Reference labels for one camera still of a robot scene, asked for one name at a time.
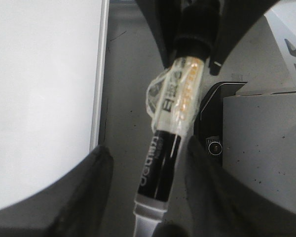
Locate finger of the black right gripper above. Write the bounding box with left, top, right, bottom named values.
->
left=209, top=0, right=278, bottom=76
left=136, top=0, right=182, bottom=68

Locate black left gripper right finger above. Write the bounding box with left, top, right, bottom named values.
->
left=153, top=136, right=296, bottom=237

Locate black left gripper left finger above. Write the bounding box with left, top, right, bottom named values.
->
left=0, top=146, right=113, bottom=237

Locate black white whiteboard marker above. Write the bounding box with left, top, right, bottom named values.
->
left=133, top=0, right=222, bottom=237

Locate grey metal mounting plate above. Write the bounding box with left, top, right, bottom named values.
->
left=221, top=0, right=296, bottom=213

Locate white whiteboard with aluminium frame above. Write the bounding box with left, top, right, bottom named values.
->
left=0, top=0, right=109, bottom=210

